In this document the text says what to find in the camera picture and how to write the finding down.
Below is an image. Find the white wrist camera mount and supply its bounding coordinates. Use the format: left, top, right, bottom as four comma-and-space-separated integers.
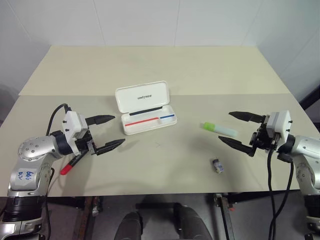
60, 110, 89, 154
265, 109, 293, 141

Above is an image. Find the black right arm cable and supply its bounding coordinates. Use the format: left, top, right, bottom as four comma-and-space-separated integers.
265, 143, 296, 240

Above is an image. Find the green capped glue stick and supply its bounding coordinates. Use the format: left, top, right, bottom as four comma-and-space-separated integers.
199, 121, 238, 138

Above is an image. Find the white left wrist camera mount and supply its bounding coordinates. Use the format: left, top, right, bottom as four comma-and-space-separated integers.
60, 110, 89, 154

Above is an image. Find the white open pencil case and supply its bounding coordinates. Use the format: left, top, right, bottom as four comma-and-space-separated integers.
114, 80, 179, 136

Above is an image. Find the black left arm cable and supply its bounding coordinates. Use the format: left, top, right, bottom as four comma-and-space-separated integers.
42, 103, 73, 240

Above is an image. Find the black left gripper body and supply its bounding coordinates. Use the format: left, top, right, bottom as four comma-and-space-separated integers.
74, 117, 98, 156

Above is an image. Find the black marker with red cap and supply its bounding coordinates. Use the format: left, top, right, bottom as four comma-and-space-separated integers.
60, 149, 88, 176

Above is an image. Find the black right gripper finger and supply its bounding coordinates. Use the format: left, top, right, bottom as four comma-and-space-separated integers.
228, 111, 266, 124
217, 135, 257, 158

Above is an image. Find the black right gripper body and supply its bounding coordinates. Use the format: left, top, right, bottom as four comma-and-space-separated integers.
249, 114, 280, 154

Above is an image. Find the black object beside table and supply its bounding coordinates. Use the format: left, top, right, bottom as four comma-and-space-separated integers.
299, 84, 320, 111

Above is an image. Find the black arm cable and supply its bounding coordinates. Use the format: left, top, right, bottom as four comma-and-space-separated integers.
265, 143, 296, 240
42, 103, 73, 240

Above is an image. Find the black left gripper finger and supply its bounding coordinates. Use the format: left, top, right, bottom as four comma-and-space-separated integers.
85, 114, 116, 126
94, 138, 126, 157

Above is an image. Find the dark rounded shape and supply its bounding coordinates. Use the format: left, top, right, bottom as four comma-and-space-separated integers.
174, 203, 210, 240
116, 211, 151, 240

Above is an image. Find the dark metal table leg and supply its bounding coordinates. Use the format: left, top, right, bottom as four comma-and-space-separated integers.
213, 193, 237, 240
74, 196, 106, 240

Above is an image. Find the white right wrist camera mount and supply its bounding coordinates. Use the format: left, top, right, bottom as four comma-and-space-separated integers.
265, 109, 293, 141

